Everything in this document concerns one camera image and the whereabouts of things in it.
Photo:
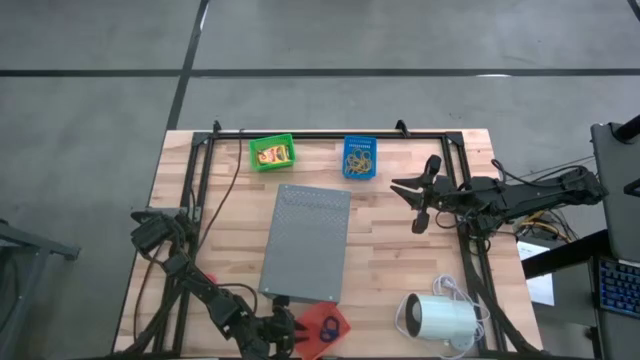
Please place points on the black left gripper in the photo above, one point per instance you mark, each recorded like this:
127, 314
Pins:
280, 330

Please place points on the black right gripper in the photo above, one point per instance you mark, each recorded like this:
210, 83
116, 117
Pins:
435, 192

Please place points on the red plastic basket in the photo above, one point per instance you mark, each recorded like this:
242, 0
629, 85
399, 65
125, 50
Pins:
312, 320

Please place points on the blue plastic basket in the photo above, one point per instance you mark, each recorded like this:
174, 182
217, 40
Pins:
348, 142

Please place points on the grey perforated metal riser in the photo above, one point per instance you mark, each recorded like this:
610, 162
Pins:
305, 245

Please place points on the yellow green crayon box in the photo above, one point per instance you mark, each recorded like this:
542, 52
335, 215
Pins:
274, 155

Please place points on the green plastic basket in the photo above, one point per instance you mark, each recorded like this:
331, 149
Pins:
255, 162

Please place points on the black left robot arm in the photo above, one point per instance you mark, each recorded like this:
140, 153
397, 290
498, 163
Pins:
200, 285

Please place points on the black desk bar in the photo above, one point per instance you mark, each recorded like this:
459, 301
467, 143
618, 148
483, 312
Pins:
565, 257

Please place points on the white cylindrical device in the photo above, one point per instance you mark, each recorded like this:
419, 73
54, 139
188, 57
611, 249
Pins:
445, 317

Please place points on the white paper sheet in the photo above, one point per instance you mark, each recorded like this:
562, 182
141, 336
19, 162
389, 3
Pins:
542, 290

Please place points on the black keyboard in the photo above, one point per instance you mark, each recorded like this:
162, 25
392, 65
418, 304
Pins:
620, 287

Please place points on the grey metal stand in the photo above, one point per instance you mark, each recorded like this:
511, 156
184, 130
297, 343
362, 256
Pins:
30, 245

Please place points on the black frame clamp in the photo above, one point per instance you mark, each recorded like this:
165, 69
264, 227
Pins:
401, 128
217, 129

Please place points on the frame corner gusset plate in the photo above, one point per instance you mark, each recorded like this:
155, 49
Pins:
455, 138
200, 138

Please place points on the black aluminium table frame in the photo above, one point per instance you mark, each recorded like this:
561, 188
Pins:
325, 135

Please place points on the grey metal bracket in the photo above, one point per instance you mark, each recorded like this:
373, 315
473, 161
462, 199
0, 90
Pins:
196, 214

